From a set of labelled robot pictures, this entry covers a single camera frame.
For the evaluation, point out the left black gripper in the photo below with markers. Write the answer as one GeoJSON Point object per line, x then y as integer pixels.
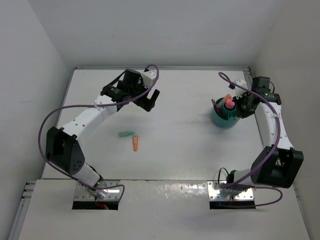
{"type": "Point", "coordinates": [146, 103]}

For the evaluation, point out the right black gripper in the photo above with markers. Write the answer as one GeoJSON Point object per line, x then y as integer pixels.
{"type": "Point", "coordinates": [240, 113]}

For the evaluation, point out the pink capped glue bottle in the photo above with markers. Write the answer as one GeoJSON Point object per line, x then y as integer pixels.
{"type": "Point", "coordinates": [230, 105]}

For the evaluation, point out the grey orange highlighter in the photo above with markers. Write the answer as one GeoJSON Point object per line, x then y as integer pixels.
{"type": "Point", "coordinates": [224, 100]}

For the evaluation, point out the green highlighter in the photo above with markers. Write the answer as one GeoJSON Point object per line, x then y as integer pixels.
{"type": "Point", "coordinates": [126, 133]}

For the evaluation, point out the blue ballpoint pen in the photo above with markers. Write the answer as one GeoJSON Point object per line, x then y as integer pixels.
{"type": "Point", "coordinates": [216, 107]}

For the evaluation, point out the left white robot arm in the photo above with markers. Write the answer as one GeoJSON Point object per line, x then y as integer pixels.
{"type": "Point", "coordinates": [63, 148]}

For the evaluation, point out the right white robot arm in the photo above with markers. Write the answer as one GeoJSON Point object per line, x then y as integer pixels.
{"type": "Point", "coordinates": [279, 162]}

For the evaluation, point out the teal round organizer container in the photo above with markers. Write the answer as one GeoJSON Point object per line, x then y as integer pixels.
{"type": "Point", "coordinates": [226, 119]}

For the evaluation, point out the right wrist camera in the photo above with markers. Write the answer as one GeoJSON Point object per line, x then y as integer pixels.
{"type": "Point", "coordinates": [240, 87]}

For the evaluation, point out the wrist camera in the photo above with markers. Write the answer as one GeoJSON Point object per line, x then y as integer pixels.
{"type": "Point", "coordinates": [240, 87]}
{"type": "Point", "coordinates": [148, 78]}

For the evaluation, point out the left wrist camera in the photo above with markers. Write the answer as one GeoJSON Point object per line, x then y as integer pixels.
{"type": "Point", "coordinates": [148, 78]}

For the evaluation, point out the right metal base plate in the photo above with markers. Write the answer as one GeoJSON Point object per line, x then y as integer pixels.
{"type": "Point", "coordinates": [217, 194]}

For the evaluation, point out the metal base plate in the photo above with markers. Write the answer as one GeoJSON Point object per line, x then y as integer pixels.
{"type": "Point", "coordinates": [111, 191]}
{"type": "Point", "coordinates": [217, 194]}

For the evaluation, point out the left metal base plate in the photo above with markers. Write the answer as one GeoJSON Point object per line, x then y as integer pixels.
{"type": "Point", "coordinates": [111, 191]}

